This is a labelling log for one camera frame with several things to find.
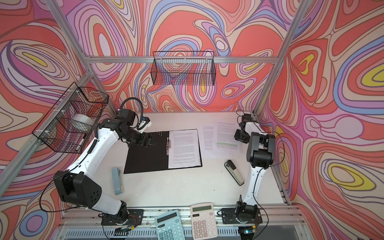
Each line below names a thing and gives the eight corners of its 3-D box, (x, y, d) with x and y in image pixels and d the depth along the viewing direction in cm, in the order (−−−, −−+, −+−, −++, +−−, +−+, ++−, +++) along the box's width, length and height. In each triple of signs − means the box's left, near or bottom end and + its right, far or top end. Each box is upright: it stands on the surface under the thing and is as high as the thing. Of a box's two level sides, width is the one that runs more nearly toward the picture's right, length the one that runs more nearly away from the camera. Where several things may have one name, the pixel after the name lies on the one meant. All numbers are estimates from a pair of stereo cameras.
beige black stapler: (239, 186, 85) (241, 184, 81) (224, 164, 94) (225, 161, 90) (244, 184, 86) (246, 181, 82) (228, 162, 95) (230, 159, 91)
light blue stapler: (118, 195, 82) (113, 192, 78) (115, 172, 91) (111, 168, 86) (125, 192, 83) (120, 189, 79) (122, 169, 92) (118, 165, 87)
